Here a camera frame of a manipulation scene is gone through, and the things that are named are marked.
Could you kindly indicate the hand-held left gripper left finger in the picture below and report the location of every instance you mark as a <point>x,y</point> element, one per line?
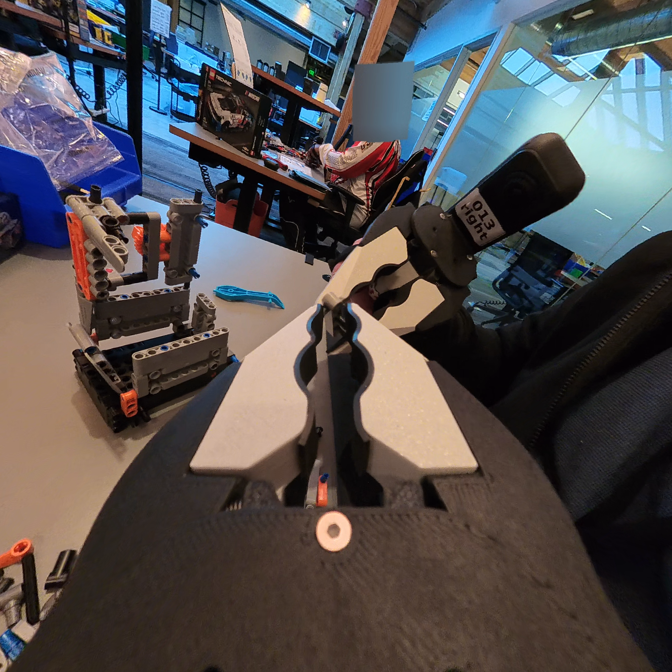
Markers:
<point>252,420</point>

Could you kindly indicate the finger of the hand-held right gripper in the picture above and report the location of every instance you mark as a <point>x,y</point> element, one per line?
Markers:
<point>368,263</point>
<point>410,307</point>

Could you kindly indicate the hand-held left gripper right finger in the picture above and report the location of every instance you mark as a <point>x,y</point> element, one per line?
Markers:
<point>415,420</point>

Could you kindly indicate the orange gear frame assembly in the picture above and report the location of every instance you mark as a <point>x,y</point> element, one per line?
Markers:
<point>147,315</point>

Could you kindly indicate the person's right forearm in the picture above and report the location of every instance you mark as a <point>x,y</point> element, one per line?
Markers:
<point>567,326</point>

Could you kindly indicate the black office chair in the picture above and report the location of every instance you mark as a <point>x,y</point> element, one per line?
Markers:
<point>536,273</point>

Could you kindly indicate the teal curved plastic piece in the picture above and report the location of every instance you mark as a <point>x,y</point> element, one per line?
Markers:
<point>247,296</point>

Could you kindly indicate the orange container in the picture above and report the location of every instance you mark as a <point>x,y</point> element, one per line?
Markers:
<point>236,213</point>

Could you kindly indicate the long wooden table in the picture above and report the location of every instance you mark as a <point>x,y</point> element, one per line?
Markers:
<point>231,147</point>

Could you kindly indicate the black product box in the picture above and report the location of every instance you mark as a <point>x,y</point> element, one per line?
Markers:
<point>233,110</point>

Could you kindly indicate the wooden column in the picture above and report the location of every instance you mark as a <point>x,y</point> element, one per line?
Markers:
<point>368,32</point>

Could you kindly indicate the person's torso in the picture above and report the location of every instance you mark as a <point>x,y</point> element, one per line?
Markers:
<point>620,504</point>

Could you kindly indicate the orange tipped black axle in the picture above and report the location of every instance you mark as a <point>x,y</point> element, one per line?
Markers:
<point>23,578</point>

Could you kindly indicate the blue plastic bin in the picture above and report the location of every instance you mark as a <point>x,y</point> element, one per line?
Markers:
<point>53,205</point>

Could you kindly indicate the black pole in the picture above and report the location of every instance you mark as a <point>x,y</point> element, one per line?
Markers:
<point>133,74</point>

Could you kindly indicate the clear plastic bags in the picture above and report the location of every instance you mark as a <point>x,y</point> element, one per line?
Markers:
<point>53,116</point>

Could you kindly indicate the metal air duct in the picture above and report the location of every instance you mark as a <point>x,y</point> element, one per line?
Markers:
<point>614,26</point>

